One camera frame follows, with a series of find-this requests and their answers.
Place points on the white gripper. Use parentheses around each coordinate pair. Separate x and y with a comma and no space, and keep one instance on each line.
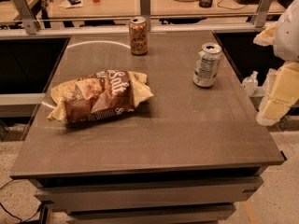
(288,36)

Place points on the green white 7up can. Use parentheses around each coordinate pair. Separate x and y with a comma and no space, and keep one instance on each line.
(207,65)

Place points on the orange LaCroix can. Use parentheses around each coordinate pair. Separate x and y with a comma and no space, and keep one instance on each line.
(138,31)

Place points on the clear plastic bottle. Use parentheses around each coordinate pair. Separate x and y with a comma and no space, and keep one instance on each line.
(250,83)

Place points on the black mesh pen cup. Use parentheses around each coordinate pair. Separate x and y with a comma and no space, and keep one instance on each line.
(205,3)

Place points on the brown yellow chip bag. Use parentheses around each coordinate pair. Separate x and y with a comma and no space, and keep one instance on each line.
(102,95)

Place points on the right metal bracket post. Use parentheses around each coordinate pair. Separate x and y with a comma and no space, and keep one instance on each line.
(260,16)

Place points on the metal bracket post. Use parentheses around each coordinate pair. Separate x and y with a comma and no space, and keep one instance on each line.
(29,21)
(145,11)
(260,16)

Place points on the middle metal bracket post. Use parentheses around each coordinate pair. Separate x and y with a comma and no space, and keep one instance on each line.
(145,11)

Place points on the left metal bracket post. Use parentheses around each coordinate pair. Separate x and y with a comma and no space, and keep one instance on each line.
(29,21)

